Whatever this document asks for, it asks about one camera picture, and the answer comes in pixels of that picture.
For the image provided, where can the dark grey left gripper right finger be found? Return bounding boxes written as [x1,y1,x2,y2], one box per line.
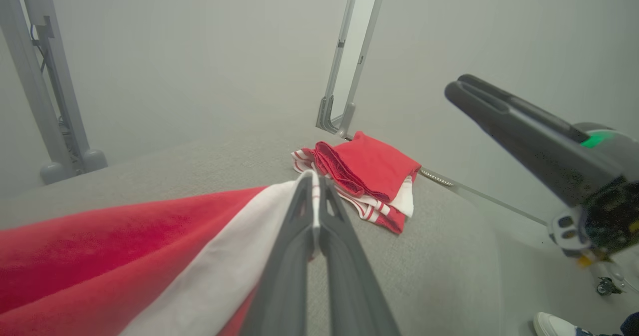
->
[319,177,401,336]

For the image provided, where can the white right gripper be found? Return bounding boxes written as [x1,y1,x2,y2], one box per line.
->
[444,74,639,267]

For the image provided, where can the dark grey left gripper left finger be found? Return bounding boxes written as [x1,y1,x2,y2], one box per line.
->
[240,174,315,336]

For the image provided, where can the red white basketball jersey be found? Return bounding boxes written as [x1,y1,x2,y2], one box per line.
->
[291,131,422,235]

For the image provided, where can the red printed basketball shorts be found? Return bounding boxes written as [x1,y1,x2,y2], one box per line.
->
[0,170,321,336]

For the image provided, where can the small dark floor caster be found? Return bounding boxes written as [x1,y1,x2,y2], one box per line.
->
[597,277,623,297]

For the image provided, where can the white sneaker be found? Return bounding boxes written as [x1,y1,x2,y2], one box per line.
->
[533,312,595,336]

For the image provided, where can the blue trouser leg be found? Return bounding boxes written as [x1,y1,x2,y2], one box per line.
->
[621,312,639,336]

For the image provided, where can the silver flexible metal hose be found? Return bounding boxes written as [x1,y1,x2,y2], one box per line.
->
[418,167,456,187]

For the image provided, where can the grey corner partition frame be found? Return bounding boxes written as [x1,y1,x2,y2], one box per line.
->
[316,0,390,139]

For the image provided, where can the grey partition post with feet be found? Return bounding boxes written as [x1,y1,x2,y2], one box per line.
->
[0,0,108,185]

